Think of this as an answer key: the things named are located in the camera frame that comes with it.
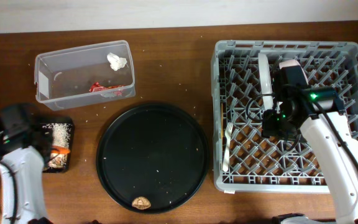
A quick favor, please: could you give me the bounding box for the orange carrot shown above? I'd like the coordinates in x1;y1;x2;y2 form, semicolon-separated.
51;147;71;154

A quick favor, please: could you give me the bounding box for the grey plate with food scraps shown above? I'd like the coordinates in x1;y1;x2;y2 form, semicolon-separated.
258;53;273;110

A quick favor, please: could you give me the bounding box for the white plastic fork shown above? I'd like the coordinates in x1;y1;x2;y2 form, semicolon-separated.
222;122;234;172

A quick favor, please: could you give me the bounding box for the wooden chopstick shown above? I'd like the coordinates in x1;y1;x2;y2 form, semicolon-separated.
220;103;224;139

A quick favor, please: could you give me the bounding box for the round black serving tray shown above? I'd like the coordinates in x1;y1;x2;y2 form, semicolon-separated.
96;103;210;214

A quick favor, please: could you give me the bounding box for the brown mushroom piece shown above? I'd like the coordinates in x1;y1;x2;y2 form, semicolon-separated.
132;197;151;210

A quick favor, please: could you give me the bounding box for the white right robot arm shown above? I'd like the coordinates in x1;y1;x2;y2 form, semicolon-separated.
259;65;358;223

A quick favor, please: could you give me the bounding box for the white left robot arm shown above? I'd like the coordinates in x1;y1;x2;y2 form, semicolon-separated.
0;103;53;223

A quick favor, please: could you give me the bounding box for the black rectangular waste bin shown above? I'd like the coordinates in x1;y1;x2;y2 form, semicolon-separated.
0;116;75;173

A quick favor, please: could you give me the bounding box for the grey plastic dishwasher rack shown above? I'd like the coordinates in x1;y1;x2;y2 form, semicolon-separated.
211;40;358;194

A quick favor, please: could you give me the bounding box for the clear plastic waste bin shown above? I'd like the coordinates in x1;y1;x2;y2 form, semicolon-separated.
34;40;135;111

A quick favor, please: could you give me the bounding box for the pile of rice and peanut shells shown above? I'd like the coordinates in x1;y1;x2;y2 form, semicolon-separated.
44;123;71;169

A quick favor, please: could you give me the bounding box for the red snack wrapper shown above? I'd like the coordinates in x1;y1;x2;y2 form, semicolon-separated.
89;82;123;96

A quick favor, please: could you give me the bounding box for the crumpled white tissue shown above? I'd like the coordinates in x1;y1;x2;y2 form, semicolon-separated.
107;53;127;72

